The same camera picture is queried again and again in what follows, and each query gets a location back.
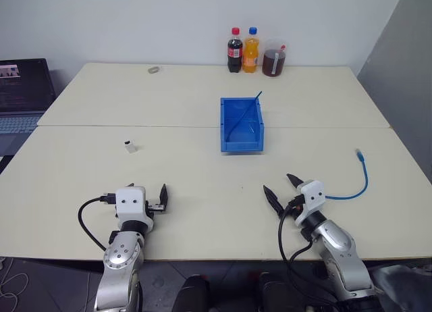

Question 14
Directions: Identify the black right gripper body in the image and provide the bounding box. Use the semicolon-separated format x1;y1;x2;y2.
283;186;305;215

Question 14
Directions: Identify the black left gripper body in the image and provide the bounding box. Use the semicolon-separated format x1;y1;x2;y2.
144;199;169;222

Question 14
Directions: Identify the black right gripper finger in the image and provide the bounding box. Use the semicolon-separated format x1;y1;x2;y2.
263;184;286;221
286;173;304;191

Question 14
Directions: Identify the blue plastic storage bin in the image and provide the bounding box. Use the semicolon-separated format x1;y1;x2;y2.
219;96;267;154

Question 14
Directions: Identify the dark rounded shape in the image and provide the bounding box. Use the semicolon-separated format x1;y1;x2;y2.
174;274;211;312

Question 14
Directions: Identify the clear jar brown liquid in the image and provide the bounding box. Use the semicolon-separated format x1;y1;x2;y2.
261;38;288;78

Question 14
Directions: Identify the orange soda bottle blue cap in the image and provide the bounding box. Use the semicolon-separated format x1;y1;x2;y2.
242;26;261;74

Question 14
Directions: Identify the cola bottle red cap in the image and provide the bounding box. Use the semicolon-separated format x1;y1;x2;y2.
226;26;244;74

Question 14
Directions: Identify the open grey laptop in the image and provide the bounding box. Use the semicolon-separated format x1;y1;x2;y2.
0;57;57;158

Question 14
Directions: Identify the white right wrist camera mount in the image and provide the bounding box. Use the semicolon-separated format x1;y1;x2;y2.
294;180;327;227

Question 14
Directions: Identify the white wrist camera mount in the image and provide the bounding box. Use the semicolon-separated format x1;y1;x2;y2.
294;180;327;227
115;186;155;230

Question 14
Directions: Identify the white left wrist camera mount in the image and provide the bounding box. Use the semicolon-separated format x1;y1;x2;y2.
115;186;155;230

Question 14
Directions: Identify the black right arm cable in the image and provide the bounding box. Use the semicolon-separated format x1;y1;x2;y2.
277;203;338;312

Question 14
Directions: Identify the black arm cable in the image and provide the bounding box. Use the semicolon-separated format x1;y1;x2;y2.
77;192;118;253
277;203;338;312

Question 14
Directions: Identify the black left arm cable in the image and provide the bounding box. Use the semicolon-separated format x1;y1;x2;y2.
77;192;118;253

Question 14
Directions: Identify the blue Ethernet cable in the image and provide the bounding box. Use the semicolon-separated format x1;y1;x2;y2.
324;149;370;201

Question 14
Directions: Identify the thin blue cable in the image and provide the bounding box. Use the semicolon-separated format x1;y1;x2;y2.
226;90;264;142

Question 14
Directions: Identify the thin white floor cable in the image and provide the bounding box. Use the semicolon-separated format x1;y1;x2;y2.
0;257;29;310

